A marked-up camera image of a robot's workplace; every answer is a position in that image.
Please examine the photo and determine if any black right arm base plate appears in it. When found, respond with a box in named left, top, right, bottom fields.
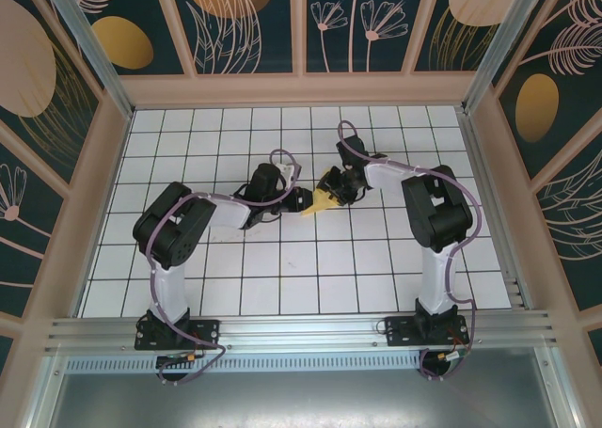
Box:
left=384, top=314, right=471, bottom=349

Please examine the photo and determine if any aluminium corner post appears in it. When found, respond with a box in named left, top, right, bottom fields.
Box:
left=40, top=0, right=135, bottom=119
left=463, top=0, right=561, bottom=114

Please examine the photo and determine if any slotted metal cable tray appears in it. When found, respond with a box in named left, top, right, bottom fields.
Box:
left=65, top=356, right=427, bottom=373

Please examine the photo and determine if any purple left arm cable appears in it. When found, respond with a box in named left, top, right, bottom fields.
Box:
left=147, top=148, right=303, bottom=388

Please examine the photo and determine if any long aluminium mounting rail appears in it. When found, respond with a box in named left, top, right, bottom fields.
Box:
left=44, top=309, right=559, bottom=354

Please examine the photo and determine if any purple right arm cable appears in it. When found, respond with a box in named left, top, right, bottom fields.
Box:
left=336, top=119, right=483, bottom=383

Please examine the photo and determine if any aluminium frame bar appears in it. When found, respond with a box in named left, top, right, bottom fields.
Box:
left=535, top=347, right=584, bottom=428
left=21, top=355, right=67, bottom=428

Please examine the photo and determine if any aluminium side rail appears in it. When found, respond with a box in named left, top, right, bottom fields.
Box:
left=458, top=107, right=535, bottom=311

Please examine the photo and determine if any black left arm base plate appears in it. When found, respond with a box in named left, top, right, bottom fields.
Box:
left=135, top=318, right=222, bottom=352

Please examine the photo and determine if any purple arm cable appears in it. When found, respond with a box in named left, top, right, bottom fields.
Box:
left=336, top=119, right=483, bottom=383
left=147, top=148, right=303, bottom=388

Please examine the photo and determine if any grey sheet metal panel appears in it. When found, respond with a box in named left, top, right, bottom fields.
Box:
left=27, top=345, right=584, bottom=428

